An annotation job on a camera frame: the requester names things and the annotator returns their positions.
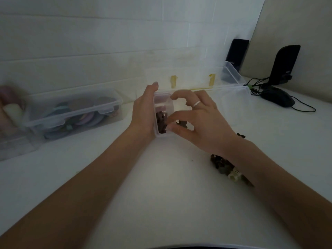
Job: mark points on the person's left hand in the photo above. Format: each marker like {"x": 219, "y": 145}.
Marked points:
{"x": 141, "y": 114}

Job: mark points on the person's right hand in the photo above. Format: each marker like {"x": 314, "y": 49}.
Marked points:
{"x": 210, "y": 127}

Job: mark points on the person's right middle finger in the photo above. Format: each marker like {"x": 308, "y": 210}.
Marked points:
{"x": 181, "y": 94}

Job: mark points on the person's left thumb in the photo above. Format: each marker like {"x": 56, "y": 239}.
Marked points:
{"x": 152, "y": 90}

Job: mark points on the person's right thumb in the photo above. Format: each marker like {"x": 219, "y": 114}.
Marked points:
{"x": 181, "y": 133}

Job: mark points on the small brown toy piece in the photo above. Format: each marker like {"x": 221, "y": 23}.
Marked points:
{"x": 182, "y": 123}

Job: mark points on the small clear plastic box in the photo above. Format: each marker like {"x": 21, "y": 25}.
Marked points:
{"x": 163, "y": 103}

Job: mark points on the person's right forearm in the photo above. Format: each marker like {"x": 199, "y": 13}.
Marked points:
{"x": 282, "y": 191}

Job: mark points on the person's left forearm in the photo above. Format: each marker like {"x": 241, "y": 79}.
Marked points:
{"x": 83, "y": 186}

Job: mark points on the yellow box latch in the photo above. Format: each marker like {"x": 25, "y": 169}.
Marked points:
{"x": 173, "y": 81}
{"x": 212, "y": 80}

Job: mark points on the long clear plastic storage box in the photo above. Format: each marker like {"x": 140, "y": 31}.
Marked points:
{"x": 197, "y": 77}

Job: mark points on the brown pieces inside small box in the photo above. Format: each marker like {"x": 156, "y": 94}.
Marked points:
{"x": 161, "y": 121}

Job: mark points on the pile of brown toy pieces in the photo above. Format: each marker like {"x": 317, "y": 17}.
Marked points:
{"x": 220, "y": 164}

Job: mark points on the tiny dark toy piece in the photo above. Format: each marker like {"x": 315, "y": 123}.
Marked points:
{"x": 241, "y": 135}

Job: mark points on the white toy piece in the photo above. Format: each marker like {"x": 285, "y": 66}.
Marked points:
{"x": 235, "y": 176}

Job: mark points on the slim black desktop speaker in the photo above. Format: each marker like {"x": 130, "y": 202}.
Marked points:
{"x": 237, "y": 54}

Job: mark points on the stack of pastel round discs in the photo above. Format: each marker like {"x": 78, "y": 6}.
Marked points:
{"x": 77, "y": 115}

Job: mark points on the clear box with latched lid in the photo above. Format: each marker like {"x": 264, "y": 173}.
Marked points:
{"x": 75, "y": 111}

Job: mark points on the black computer mouse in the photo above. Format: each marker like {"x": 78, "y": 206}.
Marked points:
{"x": 277, "y": 96}

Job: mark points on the black speaker with stand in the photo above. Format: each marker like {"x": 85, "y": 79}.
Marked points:
{"x": 284, "y": 64}

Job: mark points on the blurry pink and white object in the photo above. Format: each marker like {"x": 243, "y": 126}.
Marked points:
{"x": 10, "y": 106}

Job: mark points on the clear empty plastic container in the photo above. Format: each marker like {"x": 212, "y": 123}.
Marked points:
{"x": 18, "y": 146}

